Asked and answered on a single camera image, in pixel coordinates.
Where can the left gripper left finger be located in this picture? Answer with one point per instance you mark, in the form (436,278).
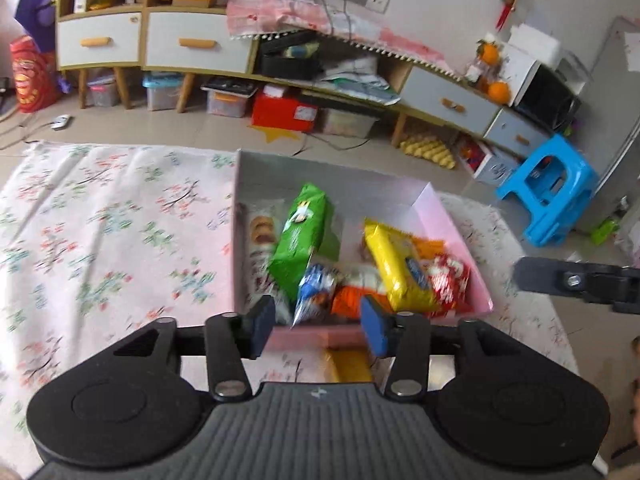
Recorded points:
(230,338)

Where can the pink shallow cardboard box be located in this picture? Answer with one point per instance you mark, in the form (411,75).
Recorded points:
(409,204)

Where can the red lantern bag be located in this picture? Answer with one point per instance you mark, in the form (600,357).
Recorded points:
(35,75)

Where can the floral white rug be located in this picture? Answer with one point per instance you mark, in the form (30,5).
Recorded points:
(98,240)

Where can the white blue snack pack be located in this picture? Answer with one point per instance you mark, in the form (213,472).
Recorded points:
(316,290)

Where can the white cookie snack pack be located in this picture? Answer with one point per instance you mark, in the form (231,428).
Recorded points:
(263,221)

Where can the yellow egg tray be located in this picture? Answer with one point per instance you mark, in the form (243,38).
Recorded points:
(430,148)

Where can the blue plastic stool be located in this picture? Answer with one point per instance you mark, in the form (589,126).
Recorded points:
(555,185)

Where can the black microwave oven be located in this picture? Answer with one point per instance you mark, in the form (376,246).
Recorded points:
(538,93)

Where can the wooden tv cabinet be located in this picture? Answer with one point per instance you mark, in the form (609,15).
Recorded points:
(191,38)

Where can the pink table cloth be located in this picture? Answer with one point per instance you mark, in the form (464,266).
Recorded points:
(257,18)

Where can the yellow snack pack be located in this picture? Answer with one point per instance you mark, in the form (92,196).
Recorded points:
(399,266)

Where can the orange white snack pack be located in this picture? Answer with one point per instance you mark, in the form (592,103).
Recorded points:
(428,249)

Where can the red gift box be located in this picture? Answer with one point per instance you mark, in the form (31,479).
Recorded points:
(286,113)

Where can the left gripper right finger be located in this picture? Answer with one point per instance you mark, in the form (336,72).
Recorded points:
(404,336)

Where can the red white snack pack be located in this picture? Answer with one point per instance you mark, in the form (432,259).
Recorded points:
(449,279)

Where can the clear white snack pack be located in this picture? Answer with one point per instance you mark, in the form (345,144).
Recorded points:
(355,281)

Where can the purple hat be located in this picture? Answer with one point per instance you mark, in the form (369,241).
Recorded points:
(37,17)

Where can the green snack pack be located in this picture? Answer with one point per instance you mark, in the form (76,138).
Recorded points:
(309,229)

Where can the gold brown snack pack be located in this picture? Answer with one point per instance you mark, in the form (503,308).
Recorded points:
(344,366)

